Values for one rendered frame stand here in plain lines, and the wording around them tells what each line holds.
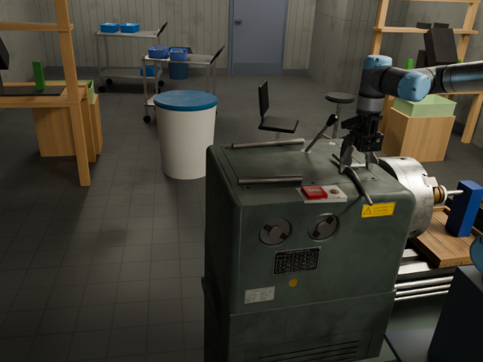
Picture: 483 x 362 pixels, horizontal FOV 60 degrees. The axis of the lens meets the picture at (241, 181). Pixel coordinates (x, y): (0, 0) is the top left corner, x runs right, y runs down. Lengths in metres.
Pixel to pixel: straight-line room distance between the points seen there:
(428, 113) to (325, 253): 3.77
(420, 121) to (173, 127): 2.65
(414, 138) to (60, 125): 3.78
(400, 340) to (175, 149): 2.91
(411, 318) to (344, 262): 0.69
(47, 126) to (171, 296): 2.63
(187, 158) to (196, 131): 0.29
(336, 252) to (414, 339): 0.43
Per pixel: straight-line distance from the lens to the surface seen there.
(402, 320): 1.97
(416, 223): 1.59
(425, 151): 5.12
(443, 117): 5.08
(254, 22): 8.63
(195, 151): 3.98
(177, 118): 3.84
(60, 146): 4.81
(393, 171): 1.56
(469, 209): 1.90
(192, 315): 2.60
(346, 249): 1.35
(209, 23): 8.56
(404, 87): 1.18
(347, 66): 7.68
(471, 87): 1.24
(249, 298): 1.34
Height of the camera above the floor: 1.82
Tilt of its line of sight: 26 degrees down
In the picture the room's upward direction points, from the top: 3 degrees clockwise
